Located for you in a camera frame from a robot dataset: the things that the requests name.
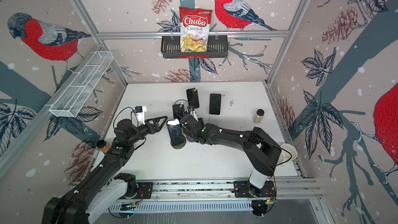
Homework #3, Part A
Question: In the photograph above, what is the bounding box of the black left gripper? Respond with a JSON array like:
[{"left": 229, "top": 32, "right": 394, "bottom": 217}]
[{"left": 127, "top": 116, "right": 167, "bottom": 146}]

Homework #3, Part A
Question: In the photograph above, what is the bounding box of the black phone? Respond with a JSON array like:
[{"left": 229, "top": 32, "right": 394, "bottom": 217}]
[
  {"left": 209, "top": 93, "right": 222, "bottom": 115},
  {"left": 186, "top": 88, "right": 200, "bottom": 109},
  {"left": 187, "top": 105, "right": 195, "bottom": 115},
  {"left": 166, "top": 119, "right": 186, "bottom": 142}
]

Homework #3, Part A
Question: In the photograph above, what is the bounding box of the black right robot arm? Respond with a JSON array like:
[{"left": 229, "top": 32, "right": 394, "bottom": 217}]
[{"left": 180, "top": 114, "right": 282, "bottom": 189}]

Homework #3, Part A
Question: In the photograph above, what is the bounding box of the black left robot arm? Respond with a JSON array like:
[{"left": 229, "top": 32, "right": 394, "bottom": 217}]
[{"left": 41, "top": 116, "right": 167, "bottom": 224}]

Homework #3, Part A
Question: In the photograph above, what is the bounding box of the purple edged phone on stand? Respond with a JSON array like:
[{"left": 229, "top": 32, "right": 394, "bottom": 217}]
[{"left": 172, "top": 103, "right": 185, "bottom": 120}]

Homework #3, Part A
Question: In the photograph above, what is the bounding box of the wooden round phone stand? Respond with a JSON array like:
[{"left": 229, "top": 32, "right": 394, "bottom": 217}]
[{"left": 171, "top": 141, "right": 186, "bottom": 149}]

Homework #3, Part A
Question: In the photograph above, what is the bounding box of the yellow liquid jar black lid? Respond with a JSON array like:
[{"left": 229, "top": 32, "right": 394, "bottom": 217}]
[{"left": 253, "top": 109, "right": 265, "bottom": 123}]

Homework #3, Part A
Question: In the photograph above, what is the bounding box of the red cassava chips bag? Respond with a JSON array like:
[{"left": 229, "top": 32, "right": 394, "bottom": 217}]
[{"left": 179, "top": 7, "right": 212, "bottom": 52}]

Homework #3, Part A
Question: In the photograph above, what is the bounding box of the white paper cup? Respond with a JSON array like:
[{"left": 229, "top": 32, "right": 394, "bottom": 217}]
[{"left": 277, "top": 144, "right": 297, "bottom": 166}]

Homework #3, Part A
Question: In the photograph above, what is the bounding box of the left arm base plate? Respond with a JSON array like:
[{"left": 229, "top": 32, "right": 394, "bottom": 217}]
[{"left": 121, "top": 182, "right": 153, "bottom": 200}]

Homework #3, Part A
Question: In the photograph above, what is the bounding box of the black wall basket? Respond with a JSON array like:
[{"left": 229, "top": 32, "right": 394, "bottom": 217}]
[{"left": 161, "top": 35, "right": 229, "bottom": 59}]

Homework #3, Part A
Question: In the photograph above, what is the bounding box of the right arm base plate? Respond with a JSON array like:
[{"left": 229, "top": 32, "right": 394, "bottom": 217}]
[{"left": 233, "top": 180, "right": 276, "bottom": 199}]

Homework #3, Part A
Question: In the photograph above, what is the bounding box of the white wire mesh basket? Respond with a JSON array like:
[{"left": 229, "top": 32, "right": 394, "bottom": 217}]
[{"left": 49, "top": 51, "right": 114, "bottom": 117}]

